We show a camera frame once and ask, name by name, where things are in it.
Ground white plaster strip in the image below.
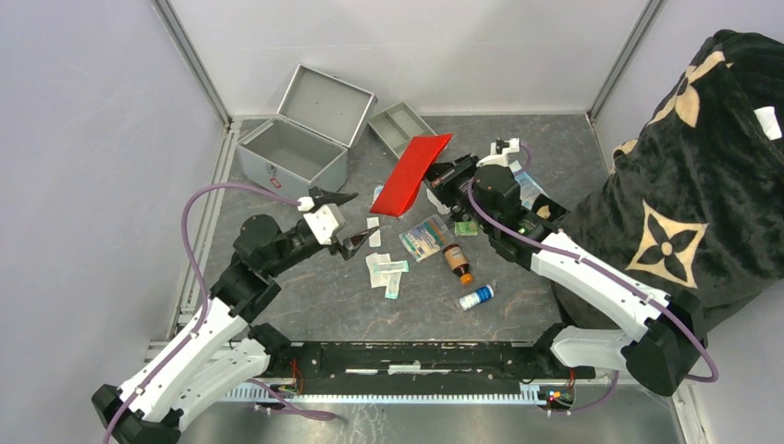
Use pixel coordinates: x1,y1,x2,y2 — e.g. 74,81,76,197
366,217,381,248

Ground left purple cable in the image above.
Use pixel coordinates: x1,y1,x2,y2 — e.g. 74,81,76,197
101,181,304,444

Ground green small box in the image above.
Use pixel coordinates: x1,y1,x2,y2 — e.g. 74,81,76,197
454,221,479,237

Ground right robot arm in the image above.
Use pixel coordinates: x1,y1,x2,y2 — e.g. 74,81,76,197
424,155,718,396

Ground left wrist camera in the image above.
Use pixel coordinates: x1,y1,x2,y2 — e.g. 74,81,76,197
298,197,346,246

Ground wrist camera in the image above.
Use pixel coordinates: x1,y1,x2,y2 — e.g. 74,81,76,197
298,197,346,246
477,138,521,167

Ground bandage box packet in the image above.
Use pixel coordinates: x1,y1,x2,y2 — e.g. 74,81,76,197
398,215,454,263

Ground blue plasters bag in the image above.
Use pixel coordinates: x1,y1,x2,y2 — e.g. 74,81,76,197
372,185,384,204

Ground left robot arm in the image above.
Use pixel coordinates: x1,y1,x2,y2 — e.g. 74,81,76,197
92,183,376,443

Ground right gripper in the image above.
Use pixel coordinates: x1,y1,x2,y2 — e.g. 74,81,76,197
415,152,496,234

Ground grey divider tray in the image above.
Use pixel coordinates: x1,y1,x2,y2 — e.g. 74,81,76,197
368,101,435,159

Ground brown medicine bottle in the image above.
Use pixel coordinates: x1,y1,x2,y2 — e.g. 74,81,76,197
443,243,474,286

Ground white blue small bottle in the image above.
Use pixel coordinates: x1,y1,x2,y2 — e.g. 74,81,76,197
458,285,494,311

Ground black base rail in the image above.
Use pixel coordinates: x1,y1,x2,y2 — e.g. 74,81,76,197
261,341,596,395

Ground red first aid pouch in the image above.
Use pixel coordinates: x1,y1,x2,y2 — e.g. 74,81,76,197
370,133,453,217

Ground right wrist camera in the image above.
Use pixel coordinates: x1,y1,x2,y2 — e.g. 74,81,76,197
477,138,521,167

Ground white teal wipe packets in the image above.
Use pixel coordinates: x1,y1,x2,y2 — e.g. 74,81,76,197
365,253,410,300

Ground black floral blanket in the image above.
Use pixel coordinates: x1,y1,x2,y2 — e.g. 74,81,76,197
556,30,783,328

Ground blue white gauze packet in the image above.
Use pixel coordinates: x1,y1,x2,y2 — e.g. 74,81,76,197
509,161,545,210

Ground grey metal case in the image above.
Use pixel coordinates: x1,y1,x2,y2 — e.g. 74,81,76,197
238,65,377,200

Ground white gauze pad bag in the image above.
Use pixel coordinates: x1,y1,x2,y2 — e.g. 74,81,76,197
425,188,450,215

